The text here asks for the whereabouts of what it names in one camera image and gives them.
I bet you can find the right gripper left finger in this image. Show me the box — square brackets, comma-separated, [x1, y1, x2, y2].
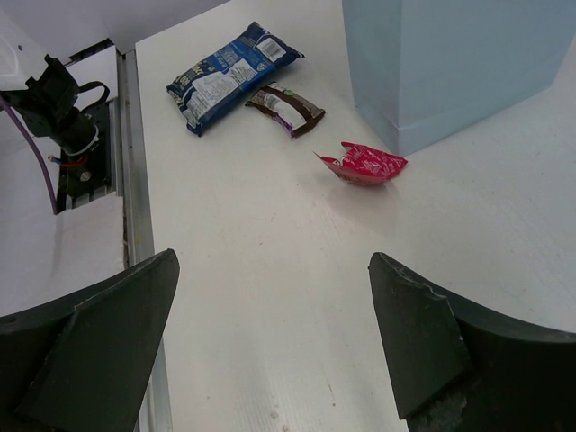
[1, 249, 179, 431]

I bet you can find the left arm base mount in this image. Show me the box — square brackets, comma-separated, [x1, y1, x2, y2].
[1, 55, 110, 214]

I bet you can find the brown chocolate bar wrapper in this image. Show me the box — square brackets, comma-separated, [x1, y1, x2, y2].
[245, 82, 326, 139]

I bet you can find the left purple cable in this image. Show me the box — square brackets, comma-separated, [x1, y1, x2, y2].
[0, 98, 59, 216]

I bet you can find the aluminium table frame rail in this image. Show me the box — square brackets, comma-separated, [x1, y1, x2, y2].
[62, 38, 176, 432]

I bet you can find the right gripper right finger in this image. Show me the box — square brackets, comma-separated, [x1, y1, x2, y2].
[368, 252, 575, 431]

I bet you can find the light blue paper bag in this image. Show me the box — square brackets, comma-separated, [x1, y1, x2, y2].
[343, 0, 575, 156]

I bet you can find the small red candy wrapper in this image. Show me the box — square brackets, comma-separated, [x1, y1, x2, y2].
[316, 141, 409, 186]

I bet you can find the blue snack bag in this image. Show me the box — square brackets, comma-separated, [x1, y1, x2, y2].
[166, 22, 304, 137]

